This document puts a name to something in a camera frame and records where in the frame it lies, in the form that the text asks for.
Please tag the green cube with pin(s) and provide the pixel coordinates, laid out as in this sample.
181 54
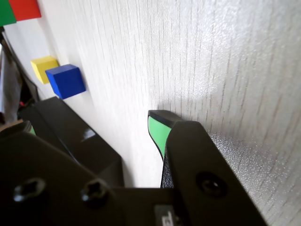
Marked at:
5 11

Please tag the blue cube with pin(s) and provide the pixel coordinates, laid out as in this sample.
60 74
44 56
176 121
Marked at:
65 81

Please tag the black cardboard box tray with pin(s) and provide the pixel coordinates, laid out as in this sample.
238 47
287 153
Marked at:
42 127

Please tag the yellow cube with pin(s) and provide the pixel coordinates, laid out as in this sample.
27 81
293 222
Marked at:
41 68

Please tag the red cube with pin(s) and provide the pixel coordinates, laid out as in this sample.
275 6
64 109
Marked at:
26 9

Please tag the black open box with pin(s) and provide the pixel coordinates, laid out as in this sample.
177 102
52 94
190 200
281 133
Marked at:
94 153

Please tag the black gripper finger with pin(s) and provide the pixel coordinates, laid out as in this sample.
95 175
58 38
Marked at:
35 169
200 164

